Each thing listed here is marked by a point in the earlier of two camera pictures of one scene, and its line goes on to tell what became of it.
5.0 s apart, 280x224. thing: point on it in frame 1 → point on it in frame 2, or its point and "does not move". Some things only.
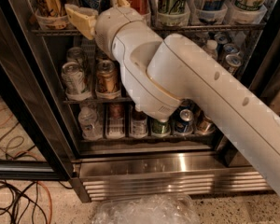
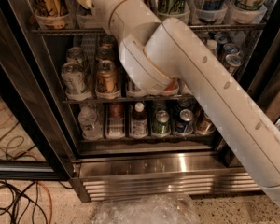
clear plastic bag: (147, 209) does not move
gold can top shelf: (51, 11) does not move
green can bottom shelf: (161, 129) does not move
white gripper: (115, 23) → (105, 1)
